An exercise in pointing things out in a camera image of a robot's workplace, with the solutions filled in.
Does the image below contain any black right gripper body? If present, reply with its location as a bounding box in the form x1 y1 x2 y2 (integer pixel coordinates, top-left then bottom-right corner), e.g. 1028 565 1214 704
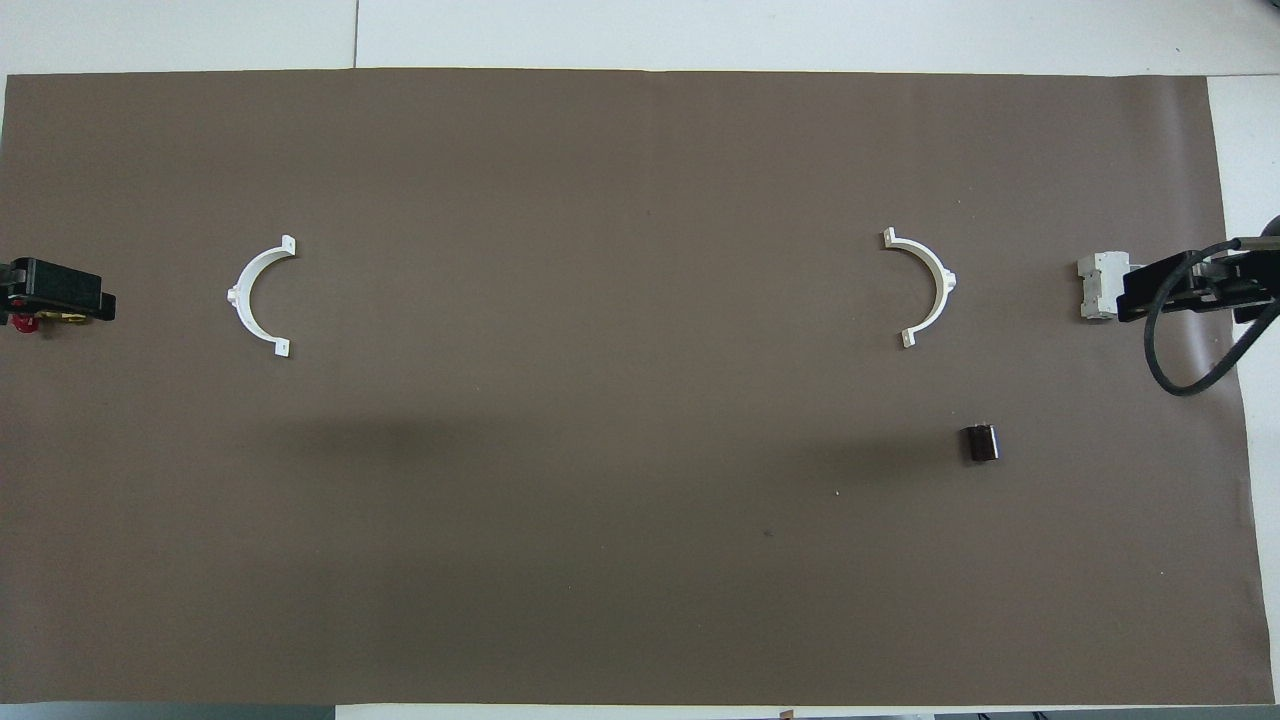
1119 249 1280 321

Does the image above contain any red and brass valve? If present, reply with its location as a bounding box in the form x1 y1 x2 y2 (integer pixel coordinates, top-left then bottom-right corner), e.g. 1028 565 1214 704
5 310 87 336

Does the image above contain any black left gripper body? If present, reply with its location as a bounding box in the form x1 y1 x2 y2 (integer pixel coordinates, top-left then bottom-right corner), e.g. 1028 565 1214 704
0 257 105 322

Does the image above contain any brown table mat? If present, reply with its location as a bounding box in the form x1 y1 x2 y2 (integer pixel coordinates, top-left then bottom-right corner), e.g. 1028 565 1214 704
0 67 1275 706

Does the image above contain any grey circuit breaker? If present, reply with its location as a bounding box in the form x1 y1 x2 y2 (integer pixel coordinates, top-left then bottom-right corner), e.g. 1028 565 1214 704
1076 252 1133 323

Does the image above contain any white half pipe clamp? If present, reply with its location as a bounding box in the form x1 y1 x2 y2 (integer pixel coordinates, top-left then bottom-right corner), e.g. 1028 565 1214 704
227 235 298 358
882 227 958 349

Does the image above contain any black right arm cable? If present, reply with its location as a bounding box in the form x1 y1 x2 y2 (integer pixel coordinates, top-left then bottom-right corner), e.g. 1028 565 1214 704
1144 237 1280 398

